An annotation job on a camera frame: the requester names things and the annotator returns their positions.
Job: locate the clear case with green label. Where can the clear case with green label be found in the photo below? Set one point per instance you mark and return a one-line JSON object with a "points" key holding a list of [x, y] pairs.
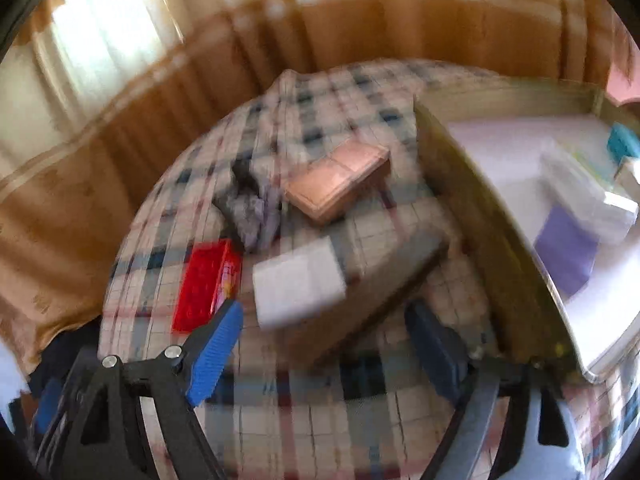
{"points": [[580, 190]]}

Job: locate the teal building block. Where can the teal building block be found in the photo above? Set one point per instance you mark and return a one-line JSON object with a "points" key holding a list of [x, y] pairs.
{"points": [[622, 142]]}

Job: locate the white paper liner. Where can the white paper liner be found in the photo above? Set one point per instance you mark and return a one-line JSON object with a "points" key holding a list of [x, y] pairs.
{"points": [[500, 160]]}

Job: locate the red plastic box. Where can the red plastic box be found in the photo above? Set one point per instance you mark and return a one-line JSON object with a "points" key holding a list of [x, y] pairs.
{"points": [[200, 285]]}

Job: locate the gold metal tin box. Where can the gold metal tin box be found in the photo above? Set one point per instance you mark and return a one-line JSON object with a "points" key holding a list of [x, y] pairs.
{"points": [[480, 220]]}

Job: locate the copper metal box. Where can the copper metal box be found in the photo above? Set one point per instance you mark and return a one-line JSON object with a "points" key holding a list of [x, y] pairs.
{"points": [[335, 180]]}

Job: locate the white charger plug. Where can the white charger plug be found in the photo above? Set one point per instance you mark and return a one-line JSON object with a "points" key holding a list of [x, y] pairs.
{"points": [[295, 280]]}

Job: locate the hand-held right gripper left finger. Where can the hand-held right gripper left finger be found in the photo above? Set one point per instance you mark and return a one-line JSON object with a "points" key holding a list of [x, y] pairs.
{"points": [[215, 355]]}

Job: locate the cream and orange curtain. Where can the cream and orange curtain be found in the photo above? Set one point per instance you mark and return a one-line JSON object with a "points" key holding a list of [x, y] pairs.
{"points": [[125, 110]]}

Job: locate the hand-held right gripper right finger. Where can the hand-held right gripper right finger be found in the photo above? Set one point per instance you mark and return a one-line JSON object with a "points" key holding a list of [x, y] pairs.
{"points": [[435, 350]]}

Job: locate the grey toy tank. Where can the grey toy tank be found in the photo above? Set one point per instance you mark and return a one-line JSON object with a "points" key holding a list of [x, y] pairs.
{"points": [[245, 205]]}

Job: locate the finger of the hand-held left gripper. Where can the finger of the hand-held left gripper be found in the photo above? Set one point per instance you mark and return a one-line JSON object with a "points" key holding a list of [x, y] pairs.
{"points": [[50, 405]]}

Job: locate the purple block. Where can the purple block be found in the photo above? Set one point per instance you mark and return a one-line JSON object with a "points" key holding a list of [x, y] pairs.
{"points": [[565, 250]]}

